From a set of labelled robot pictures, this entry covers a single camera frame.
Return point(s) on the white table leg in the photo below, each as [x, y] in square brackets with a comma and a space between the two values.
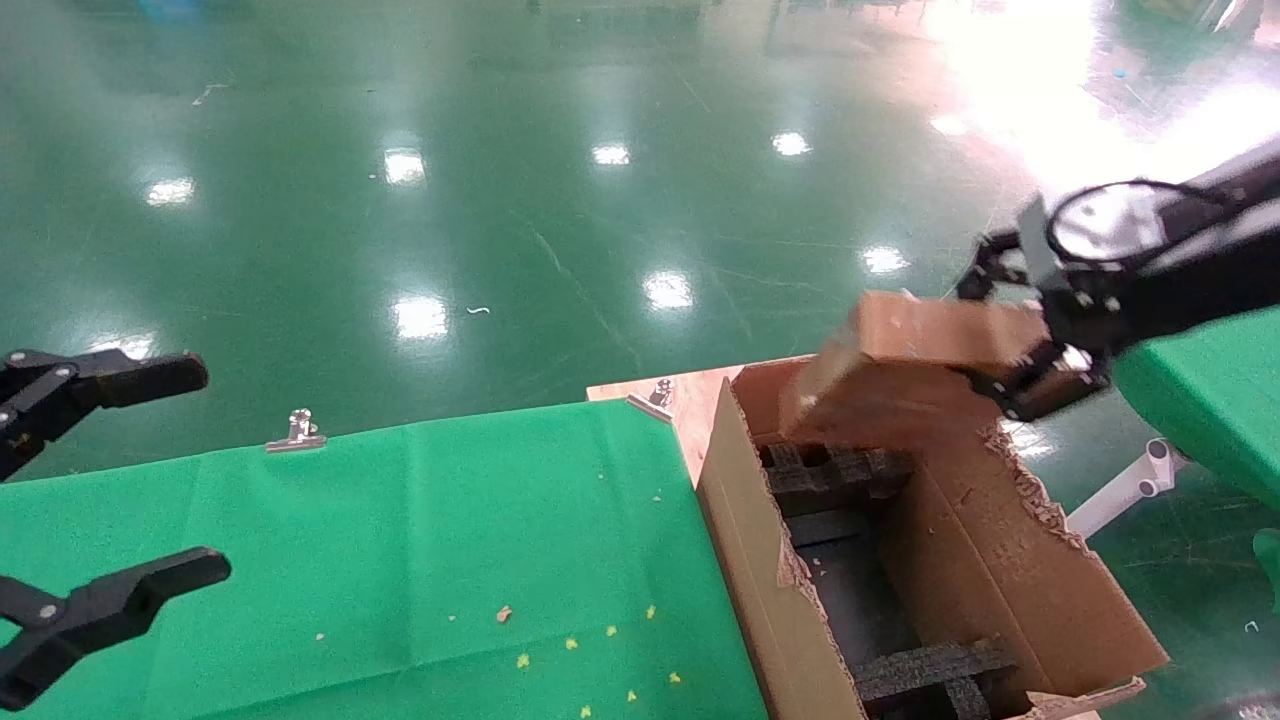
[1130, 490]

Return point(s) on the light plywood board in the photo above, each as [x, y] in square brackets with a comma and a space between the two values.
[695, 410]

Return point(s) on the small brown cardboard box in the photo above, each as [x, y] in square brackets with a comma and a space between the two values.
[930, 335]

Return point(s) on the dark grey foam sheet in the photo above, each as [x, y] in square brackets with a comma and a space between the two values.
[850, 590]

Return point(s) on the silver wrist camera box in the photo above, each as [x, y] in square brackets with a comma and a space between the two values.
[1095, 225]

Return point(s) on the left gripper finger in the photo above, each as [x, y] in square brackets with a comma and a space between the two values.
[130, 380]
[90, 615]

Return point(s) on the silver binder clip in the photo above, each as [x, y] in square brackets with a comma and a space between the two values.
[655, 397]
[297, 432]

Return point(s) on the large open cardboard carton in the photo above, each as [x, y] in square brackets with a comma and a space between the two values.
[1000, 560]

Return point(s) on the green table cloth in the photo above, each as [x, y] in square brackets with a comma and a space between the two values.
[1210, 400]
[400, 560]

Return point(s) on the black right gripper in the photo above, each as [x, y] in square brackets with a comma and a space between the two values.
[1180, 290]

